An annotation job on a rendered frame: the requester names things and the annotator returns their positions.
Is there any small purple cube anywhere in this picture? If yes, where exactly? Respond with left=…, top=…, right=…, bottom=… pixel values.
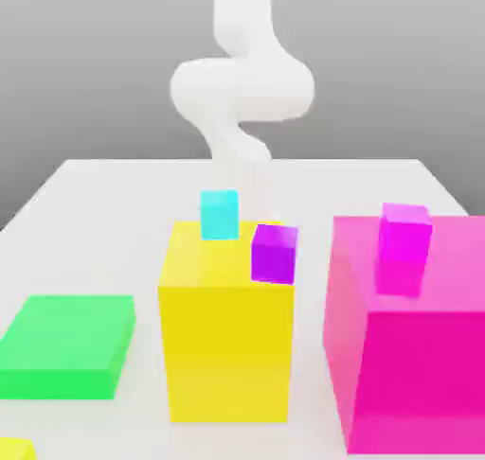
left=250, top=223, right=299, bottom=286

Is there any large pink box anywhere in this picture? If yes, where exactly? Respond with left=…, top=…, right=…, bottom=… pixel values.
left=322, top=215, right=485, bottom=456

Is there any small cyan cube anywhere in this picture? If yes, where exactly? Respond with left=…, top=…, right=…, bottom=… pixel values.
left=200, top=189, right=241, bottom=240

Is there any small magenta cube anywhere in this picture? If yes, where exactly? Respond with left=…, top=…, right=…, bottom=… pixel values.
left=375, top=202, right=434, bottom=299

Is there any large green box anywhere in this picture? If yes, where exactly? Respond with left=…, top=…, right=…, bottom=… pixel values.
left=0, top=295, right=136, bottom=400

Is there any small yellow cube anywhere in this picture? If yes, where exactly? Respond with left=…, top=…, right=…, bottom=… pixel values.
left=0, top=437, right=38, bottom=460

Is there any large yellow box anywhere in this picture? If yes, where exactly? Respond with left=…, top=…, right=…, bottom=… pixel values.
left=157, top=220, right=296, bottom=424

